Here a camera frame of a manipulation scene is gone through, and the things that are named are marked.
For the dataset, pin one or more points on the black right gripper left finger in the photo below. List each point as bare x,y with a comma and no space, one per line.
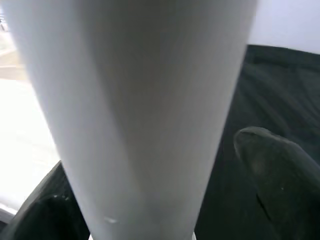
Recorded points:
45,215

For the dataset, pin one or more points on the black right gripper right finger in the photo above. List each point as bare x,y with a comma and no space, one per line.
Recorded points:
282,180

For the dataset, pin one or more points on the white plastic table leg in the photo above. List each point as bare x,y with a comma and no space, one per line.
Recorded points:
137,100

